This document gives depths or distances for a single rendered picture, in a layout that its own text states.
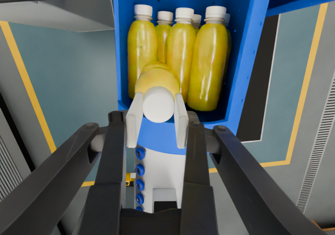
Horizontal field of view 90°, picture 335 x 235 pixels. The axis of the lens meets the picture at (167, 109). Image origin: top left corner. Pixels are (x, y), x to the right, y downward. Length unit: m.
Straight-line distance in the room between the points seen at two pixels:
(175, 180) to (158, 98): 0.61
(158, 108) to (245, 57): 0.17
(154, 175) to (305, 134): 1.89
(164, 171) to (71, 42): 1.26
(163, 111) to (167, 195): 0.61
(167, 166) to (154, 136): 0.43
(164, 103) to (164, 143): 0.12
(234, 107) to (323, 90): 1.94
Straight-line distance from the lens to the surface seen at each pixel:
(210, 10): 0.38
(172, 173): 0.75
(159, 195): 0.78
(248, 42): 0.30
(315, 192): 3.04
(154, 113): 0.20
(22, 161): 2.10
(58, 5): 0.72
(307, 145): 2.46
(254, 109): 1.67
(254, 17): 0.31
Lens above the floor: 1.48
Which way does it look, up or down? 68 degrees down
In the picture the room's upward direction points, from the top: 170 degrees clockwise
